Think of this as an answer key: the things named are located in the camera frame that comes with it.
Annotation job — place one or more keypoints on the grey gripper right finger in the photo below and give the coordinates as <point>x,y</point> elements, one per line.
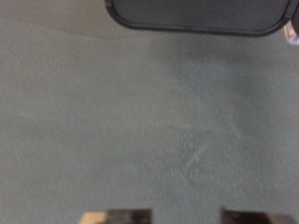
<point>249,218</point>

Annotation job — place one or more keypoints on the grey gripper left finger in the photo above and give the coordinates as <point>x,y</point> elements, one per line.
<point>124,217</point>

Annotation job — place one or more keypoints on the clear water tank black lid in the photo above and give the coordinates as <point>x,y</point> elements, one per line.
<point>199,14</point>

